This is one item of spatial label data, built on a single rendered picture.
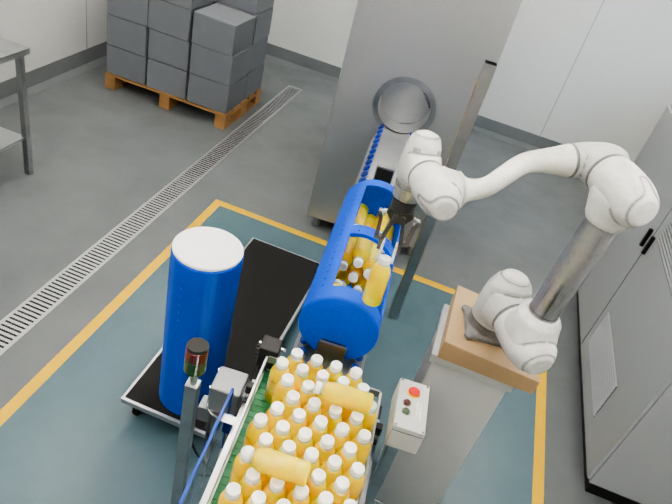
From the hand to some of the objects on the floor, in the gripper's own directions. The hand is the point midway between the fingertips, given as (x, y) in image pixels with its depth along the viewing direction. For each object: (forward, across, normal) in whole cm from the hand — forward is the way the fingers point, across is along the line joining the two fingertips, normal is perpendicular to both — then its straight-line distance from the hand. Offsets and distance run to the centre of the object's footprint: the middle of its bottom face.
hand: (387, 251), depth 189 cm
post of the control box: (+145, -21, +26) cm, 149 cm away
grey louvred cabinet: (+146, -172, -160) cm, 277 cm away
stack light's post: (+145, +44, +44) cm, 158 cm away
